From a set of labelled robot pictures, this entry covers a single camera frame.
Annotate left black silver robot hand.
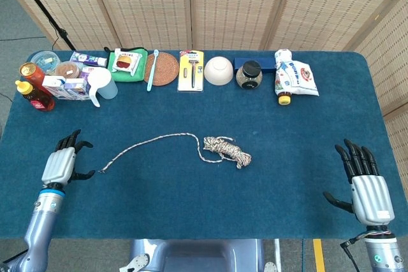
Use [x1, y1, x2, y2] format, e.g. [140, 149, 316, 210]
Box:
[41, 129, 96, 189]

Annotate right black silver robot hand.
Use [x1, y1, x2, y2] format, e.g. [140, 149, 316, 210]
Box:
[323, 139, 396, 231]

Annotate beige speckled braided rope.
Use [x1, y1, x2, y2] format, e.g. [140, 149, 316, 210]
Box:
[98, 132, 252, 174]

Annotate amber squeeze bottle yellow cap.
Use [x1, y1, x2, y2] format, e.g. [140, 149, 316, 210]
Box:
[15, 80, 55, 112]

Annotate purple drink carton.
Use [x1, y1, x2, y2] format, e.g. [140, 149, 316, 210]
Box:
[63, 78, 92, 101]

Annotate white blue drink carton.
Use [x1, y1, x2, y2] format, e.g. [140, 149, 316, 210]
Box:
[41, 75, 69, 99]

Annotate red bottle gold lid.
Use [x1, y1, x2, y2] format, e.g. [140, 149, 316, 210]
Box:
[18, 62, 52, 97]

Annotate purple packet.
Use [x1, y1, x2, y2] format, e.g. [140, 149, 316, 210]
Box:
[79, 66, 96, 80]

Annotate round tub of brown powder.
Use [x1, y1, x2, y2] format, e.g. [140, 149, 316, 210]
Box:
[54, 61, 81, 79]

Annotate clear plastic lidded container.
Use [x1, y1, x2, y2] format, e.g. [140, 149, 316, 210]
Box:
[31, 50, 62, 74]

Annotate toothpaste tube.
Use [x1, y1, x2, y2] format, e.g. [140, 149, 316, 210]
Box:
[69, 51, 108, 66]

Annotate green folded cloth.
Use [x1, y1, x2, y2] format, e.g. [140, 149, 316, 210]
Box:
[107, 48, 149, 82]

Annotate white snack packet red picture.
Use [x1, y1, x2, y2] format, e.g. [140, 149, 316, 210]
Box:
[112, 49, 143, 77]

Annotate light blue toothbrush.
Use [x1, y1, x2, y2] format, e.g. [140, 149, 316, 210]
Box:
[146, 49, 159, 92]

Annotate orange bottle yellow cap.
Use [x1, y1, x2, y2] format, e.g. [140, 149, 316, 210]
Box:
[277, 91, 293, 106]

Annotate blue felt table cover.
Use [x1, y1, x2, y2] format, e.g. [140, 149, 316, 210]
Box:
[0, 49, 402, 241]

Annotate white printed plastic bag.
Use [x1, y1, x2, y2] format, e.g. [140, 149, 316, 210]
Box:
[273, 48, 320, 97]

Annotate round brown woven coaster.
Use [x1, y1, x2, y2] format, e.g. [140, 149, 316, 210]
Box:
[143, 52, 180, 87]

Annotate razor in yellow package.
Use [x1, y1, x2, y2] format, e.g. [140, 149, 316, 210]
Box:
[177, 50, 205, 92]

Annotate black tripod pole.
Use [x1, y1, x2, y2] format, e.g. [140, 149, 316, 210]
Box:
[8, 0, 77, 52]

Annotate blue-grey robot torso base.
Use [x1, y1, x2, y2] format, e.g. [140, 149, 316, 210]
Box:
[119, 239, 278, 272]

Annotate dark blue flat box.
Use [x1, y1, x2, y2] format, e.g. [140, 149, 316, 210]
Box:
[233, 57, 276, 75]

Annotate glass jar black lid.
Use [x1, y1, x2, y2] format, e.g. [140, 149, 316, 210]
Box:
[235, 61, 263, 90]

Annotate white upturned bowl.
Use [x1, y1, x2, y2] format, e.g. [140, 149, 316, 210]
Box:
[203, 55, 234, 87]

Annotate bamboo folding screen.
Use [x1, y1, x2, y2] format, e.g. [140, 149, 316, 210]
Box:
[0, 0, 408, 190]

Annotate black cable with angled plug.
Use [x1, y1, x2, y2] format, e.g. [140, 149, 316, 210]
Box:
[339, 235, 367, 272]

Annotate pale blue pitcher white handle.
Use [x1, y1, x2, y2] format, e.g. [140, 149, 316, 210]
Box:
[85, 68, 119, 108]

